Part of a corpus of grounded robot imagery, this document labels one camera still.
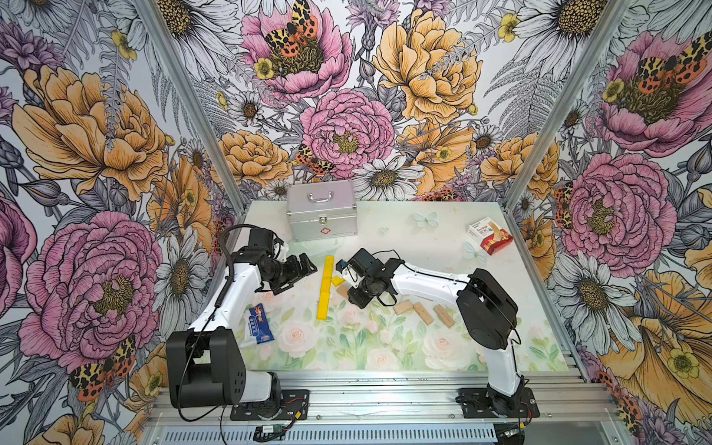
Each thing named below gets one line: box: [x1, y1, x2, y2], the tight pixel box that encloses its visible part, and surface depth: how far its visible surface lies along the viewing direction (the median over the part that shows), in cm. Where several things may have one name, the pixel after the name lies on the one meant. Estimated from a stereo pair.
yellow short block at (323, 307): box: [316, 291, 331, 321], surface depth 94 cm
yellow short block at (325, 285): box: [320, 277, 332, 293], surface depth 99 cm
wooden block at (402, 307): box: [394, 299, 414, 316], surface depth 94 cm
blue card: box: [248, 303, 276, 345], surface depth 87 cm
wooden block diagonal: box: [413, 302, 434, 326], surface depth 91 cm
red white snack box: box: [467, 216, 514, 256], surface depth 110 cm
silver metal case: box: [286, 179, 358, 242], surface depth 106 cm
